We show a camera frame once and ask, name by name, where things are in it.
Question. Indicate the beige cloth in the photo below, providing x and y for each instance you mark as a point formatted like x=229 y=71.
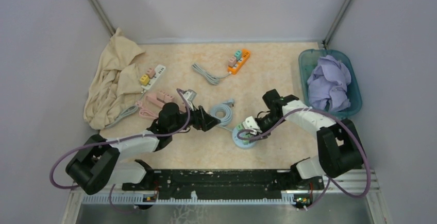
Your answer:
x=116 y=83

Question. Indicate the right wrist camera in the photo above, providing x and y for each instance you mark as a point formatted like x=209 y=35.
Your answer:
x=250 y=124

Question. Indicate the pink charger on white strip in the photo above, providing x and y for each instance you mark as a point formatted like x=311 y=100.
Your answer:
x=150 y=73

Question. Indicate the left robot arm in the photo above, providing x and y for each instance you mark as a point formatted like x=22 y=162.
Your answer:
x=101 y=163

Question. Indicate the pink power strip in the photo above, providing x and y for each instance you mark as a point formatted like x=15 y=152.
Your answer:
x=151 y=97

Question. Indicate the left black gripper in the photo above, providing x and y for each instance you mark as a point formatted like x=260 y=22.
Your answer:
x=202 y=120

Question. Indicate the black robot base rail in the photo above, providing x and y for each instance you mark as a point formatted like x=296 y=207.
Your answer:
x=252 y=184

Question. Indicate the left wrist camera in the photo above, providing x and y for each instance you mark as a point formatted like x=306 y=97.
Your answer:
x=189 y=95

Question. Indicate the white power strip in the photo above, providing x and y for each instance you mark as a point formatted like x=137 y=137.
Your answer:
x=159 y=69

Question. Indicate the orange power strip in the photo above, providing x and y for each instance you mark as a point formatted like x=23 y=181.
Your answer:
x=246 y=54

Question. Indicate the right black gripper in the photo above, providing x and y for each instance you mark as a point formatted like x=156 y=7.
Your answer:
x=262 y=129

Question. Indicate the lavender cloth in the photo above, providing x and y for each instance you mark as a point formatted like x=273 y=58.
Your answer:
x=328 y=85

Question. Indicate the teal USB charger plug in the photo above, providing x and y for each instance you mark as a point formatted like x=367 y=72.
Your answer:
x=238 y=54

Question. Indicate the yellow USB charger plug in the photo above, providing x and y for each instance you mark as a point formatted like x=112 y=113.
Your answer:
x=144 y=80

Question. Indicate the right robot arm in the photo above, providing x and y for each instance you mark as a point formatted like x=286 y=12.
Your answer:
x=337 y=143

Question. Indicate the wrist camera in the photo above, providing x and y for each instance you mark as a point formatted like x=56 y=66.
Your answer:
x=189 y=95
x=250 y=124

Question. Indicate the pink USB charger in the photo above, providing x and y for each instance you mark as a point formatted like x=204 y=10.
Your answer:
x=232 y=61

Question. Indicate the round light blue power socket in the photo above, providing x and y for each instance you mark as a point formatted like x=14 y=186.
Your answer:
x=243 y=139

